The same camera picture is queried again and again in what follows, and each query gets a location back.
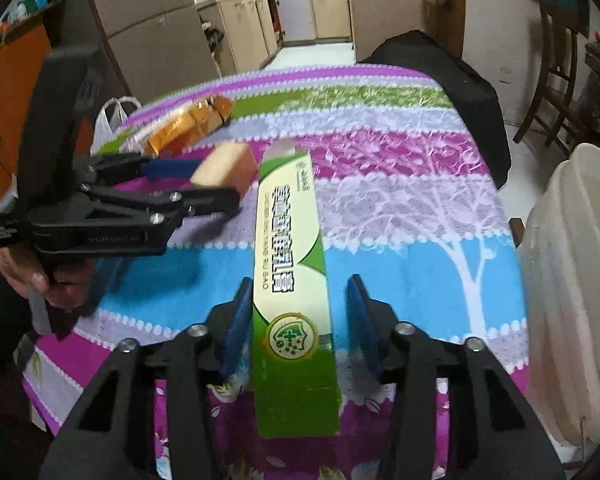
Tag cream plastic basin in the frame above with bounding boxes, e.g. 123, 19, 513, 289
517, 143, 600, 461

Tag orange snack packet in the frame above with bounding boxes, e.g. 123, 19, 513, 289
125, 94, 235, 157

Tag black cloth cover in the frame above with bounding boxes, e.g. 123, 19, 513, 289
357, 30, 512, 191

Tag person's left hand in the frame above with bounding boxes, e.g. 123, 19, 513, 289
0, 247, 99, 317

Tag white plastic bag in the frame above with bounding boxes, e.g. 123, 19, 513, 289
90, 96, 142, 153

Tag wooden chair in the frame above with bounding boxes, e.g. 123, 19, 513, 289
512, 0, 593, 156

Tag striped floral tablecloth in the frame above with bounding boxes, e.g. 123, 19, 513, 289
22, 64, 528, 480

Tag person's left forearm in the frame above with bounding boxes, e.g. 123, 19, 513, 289
0, 260, 36, 396

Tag small tan box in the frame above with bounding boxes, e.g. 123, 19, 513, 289
190, 142, 257, 196

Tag beige kitchen base cabinets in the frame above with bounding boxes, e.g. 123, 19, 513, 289
196, 0, 428, 78

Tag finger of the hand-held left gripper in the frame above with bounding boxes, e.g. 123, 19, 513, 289
86, 186, 242, 232
71, 155, 203, 187

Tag orange wooden cabinet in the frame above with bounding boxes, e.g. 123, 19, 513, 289
0, 0, 96, 271

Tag green carton box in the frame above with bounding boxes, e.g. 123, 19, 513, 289
250, 141, 342, 438

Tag beige refrigerator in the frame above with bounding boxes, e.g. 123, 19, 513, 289
77, 0, 221, 106

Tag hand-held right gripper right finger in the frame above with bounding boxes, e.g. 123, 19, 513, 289
346, 275, 566, 480

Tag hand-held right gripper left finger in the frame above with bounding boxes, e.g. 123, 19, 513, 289
39, 277, 253, 480

